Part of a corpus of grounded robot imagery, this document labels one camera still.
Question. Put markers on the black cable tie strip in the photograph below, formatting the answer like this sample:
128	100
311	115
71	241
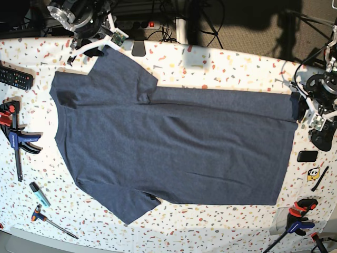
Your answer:
320	179

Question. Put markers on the black TV remote control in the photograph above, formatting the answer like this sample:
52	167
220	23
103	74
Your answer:
15	78

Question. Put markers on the clear plastic bag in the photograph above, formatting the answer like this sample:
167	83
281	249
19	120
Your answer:
278	225

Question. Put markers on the blue black bar clamp right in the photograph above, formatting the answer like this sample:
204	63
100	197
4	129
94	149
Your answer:
296	220

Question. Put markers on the black game controller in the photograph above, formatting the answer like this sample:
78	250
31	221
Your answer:
323	139

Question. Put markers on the orange blue T-handle hex key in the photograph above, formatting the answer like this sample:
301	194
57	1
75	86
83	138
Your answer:
37	215

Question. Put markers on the teal highlighter marker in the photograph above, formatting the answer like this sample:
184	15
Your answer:
39	194

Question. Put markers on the blue black bar clamp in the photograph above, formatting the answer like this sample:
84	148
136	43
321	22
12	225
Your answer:
296	220
17	139

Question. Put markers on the red black clamp corner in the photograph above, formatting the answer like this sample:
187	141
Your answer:
318	244

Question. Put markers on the yellow cartoon sticker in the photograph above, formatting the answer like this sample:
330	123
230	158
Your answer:
313	174

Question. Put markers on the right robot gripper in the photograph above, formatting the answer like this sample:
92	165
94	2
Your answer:
92	25

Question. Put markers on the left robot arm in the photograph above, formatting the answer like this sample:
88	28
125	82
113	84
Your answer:
329	50

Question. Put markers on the white power strip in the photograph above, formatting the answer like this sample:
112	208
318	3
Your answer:
137	25

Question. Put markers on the blue black bar clamp left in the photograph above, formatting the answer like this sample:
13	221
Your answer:
17	139

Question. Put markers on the blue grey T-shirt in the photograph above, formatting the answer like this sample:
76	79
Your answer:
130	143

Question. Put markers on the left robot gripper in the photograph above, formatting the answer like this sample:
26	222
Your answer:
315	100

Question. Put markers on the black table clamp mount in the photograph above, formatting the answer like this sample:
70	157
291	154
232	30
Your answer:
138	49

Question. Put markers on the small black case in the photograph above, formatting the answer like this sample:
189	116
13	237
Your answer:
307	156

